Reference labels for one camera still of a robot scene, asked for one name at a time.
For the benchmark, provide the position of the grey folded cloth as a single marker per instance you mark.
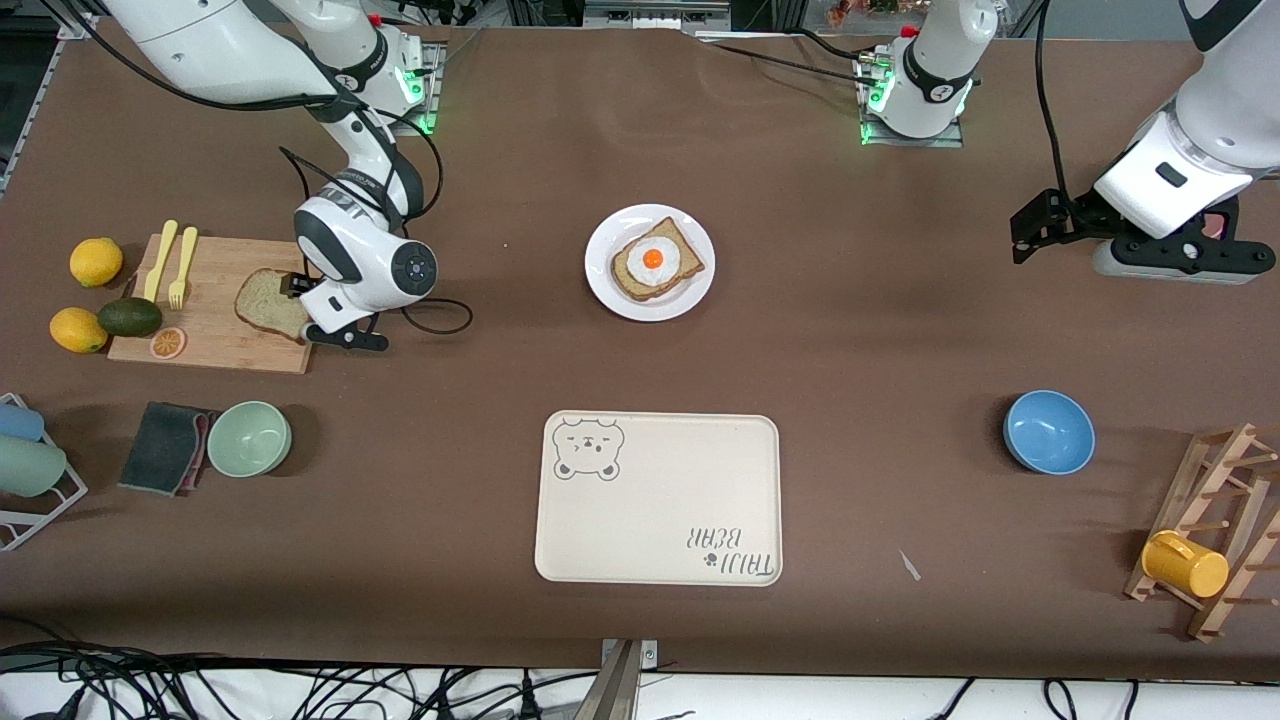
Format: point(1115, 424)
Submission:
point(160, 448)

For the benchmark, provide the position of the small white paper scrap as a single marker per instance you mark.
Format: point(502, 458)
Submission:
point(909, 565)

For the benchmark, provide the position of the yellow plastic fork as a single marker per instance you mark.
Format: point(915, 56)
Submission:
point(180, 275)

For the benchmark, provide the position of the aluminium table frame rail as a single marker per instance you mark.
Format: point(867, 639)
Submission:
point(80, 25)

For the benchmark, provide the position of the yellow lemon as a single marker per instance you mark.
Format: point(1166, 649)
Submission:
point(96, 262)
point(78, 330)

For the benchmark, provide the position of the cream bear print tray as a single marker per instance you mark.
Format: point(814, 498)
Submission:
point(660, 510)

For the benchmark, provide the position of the wooden mug rack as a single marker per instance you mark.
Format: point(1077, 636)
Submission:
point(1240, 470)

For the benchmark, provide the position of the pale green cup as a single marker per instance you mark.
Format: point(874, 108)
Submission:
point(30, 467)

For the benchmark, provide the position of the red orange artificial flowers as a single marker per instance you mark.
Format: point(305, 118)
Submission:
point(850, 12)

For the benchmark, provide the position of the white round plate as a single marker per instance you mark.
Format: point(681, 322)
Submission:
point(600, 280)

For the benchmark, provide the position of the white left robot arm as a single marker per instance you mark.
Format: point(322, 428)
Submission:
point(1220, 120)

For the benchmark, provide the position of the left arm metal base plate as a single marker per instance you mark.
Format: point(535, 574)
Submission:
point(915, 142)

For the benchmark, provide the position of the pale green bowl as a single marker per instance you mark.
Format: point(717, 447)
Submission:
point(249, 440)

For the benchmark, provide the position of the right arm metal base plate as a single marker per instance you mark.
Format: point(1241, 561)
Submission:
point(433, 100)

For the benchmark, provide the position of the fried egg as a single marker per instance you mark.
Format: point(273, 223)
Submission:
point(652, 258)

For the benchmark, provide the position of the orange slice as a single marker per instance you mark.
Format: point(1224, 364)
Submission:
point(168, 344)

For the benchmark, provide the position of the light blue cup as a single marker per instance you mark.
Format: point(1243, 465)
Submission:
point(18, 422)

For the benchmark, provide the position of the brown bread slice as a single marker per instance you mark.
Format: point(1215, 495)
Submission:
point(265, 305)
point(685, 258)

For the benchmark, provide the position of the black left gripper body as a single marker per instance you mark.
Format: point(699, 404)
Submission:
point(1076, 218)

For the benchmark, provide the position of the yellow plastic knife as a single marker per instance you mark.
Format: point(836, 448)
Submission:
point(160, 262)

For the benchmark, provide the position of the grey metal frame beam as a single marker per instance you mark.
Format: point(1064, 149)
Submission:
point(655, 15)

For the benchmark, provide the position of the yellow mug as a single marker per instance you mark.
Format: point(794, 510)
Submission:
point(1185, 565)

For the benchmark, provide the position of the grey metal post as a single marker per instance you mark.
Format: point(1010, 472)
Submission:
point(620, 690)

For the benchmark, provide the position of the blue bowl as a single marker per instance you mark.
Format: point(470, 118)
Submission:
point(1049, 432)

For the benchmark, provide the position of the wooden cutting board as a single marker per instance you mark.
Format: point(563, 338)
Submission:
point(215, 330)

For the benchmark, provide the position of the dark green avocado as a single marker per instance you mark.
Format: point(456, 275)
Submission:
point(130, 318)

